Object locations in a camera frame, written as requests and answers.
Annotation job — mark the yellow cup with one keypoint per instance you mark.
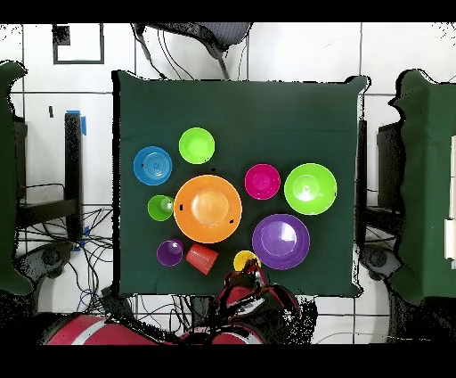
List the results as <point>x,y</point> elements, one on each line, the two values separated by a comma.
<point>241,257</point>

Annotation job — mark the orange cup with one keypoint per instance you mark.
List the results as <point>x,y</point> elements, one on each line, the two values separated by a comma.
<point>201,258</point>

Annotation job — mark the purple bowl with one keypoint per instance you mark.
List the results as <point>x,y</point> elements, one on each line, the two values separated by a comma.
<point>281,241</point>

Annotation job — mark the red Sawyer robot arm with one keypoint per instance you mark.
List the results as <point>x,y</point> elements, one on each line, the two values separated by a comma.
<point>92,330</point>

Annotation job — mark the large orange bowl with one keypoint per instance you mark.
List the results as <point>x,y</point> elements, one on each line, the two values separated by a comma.
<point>207,208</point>

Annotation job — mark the pink bowl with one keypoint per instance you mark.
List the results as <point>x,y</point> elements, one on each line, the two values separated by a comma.
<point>262,181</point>

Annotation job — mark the small green bowl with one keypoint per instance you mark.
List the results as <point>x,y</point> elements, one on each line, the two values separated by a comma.
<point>196,145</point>

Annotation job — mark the green cup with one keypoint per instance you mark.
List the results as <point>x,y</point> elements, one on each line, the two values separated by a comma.
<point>158,210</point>

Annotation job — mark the dark green tablecloth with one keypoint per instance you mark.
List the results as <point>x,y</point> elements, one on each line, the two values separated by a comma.
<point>249,114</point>

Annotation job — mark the blue bowl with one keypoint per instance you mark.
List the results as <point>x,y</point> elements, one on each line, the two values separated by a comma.
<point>153,165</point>

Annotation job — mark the large green bowl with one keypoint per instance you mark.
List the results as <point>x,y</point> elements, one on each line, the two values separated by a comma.
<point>310,189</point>

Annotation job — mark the purple cup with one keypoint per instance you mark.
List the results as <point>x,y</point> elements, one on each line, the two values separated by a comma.
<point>170,252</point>

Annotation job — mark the grey office chair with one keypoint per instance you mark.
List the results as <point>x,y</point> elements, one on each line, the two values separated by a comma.
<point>228,32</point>

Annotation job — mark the black chair base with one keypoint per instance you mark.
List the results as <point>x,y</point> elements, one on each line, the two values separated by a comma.
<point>50,256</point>
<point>377,258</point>

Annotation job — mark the dark green cloth covered table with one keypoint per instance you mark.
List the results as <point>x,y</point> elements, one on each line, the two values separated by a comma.
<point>427,178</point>
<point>7,178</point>

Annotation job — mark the black stand frame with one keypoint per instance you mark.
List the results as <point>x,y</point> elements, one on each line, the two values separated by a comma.
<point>73,160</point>
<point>390,160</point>

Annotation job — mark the grey square floor frame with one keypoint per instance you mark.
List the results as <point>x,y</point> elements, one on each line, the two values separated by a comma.
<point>61,35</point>

